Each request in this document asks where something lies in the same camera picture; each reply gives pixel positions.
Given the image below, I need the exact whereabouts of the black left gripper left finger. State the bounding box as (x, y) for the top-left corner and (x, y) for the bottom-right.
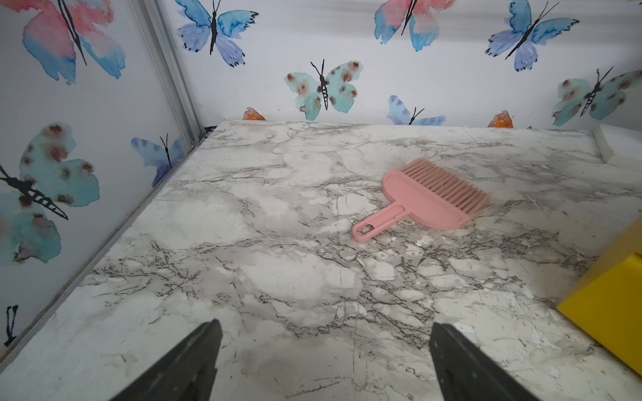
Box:
(111, 319), (222, 401)

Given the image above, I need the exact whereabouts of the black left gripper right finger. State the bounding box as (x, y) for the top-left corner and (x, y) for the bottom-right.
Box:
(430, 322), (538, 401)

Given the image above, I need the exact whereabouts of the white stepped plant stand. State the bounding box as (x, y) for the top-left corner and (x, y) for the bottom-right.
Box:
(593, 125), (642, 172)

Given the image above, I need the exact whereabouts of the yellow plastic drawer box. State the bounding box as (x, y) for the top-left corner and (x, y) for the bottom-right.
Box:
(557, 220), (641, 374)

